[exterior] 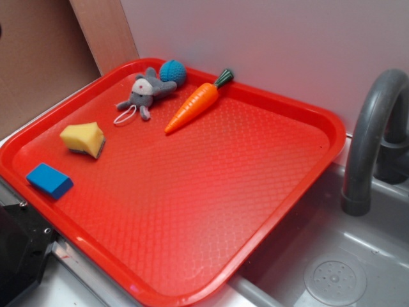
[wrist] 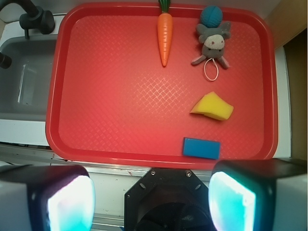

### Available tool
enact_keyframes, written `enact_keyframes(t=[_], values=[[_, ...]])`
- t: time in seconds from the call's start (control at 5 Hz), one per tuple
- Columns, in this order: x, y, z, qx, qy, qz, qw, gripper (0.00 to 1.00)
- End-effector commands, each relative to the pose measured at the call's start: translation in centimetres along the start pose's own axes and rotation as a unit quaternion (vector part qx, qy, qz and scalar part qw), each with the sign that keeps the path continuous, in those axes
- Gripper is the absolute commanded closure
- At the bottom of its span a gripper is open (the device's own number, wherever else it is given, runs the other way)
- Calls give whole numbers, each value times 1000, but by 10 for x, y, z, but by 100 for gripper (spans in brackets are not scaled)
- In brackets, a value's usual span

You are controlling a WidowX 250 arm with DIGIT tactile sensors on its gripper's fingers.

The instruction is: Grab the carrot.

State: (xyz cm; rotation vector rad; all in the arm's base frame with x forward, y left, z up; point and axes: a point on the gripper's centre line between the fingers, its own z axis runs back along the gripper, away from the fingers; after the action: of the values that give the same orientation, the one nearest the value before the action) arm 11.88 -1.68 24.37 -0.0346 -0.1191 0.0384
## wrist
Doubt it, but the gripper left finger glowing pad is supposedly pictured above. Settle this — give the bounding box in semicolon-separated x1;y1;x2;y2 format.
0;165;95;231

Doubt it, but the grey toy sink basin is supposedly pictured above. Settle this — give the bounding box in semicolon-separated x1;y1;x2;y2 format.
0;35;57;121

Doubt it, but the black toy faucet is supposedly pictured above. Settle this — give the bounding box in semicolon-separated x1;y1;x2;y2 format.
0;0;56;70

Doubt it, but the orange toy carrot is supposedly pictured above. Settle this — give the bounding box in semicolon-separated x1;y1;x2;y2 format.
157;0;173;67

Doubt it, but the red plastic tray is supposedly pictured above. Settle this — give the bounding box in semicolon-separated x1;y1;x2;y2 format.
46;2;278;169

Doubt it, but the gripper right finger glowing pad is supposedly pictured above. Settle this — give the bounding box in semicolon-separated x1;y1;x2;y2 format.
208;159;308;231

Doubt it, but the yellow sponge wedge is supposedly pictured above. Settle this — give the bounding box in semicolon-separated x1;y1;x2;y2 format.
190;91;234;121

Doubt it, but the blue rubber ball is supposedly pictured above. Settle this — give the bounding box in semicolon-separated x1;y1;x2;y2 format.
200;6;223;28

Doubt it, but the grey plush mouse toy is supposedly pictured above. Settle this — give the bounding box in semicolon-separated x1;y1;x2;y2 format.
191;21;231;82

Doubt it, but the blue rectangular block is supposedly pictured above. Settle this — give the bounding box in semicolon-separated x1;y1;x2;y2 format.
182;138;220;160

